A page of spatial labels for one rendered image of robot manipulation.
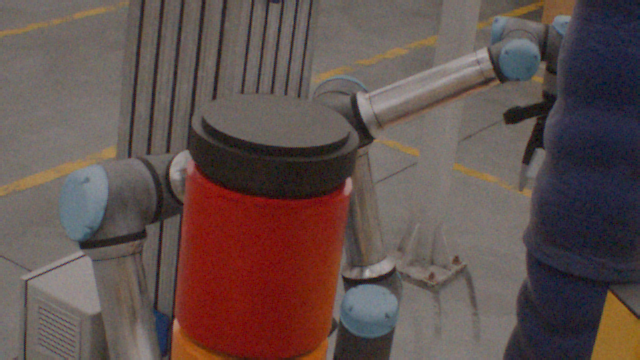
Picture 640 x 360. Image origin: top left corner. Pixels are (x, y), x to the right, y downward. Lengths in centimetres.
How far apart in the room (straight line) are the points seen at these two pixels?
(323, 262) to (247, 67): 185
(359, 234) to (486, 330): 268
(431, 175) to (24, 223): 178
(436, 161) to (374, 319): 293
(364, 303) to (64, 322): 60
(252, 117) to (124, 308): 176
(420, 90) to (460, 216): 391
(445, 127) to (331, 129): 504
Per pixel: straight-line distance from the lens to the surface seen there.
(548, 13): 948
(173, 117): 231
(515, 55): 238
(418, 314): 534
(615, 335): 89
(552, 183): 209
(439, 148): 546
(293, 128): 38
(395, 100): 244
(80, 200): 211
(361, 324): 260
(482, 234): 617
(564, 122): 206
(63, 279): 266
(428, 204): 556
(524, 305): 221
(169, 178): 215
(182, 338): 41
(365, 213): 266
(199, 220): 38
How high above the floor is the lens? 247
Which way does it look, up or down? 23 degrees down
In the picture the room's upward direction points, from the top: 8 degrees clockwise
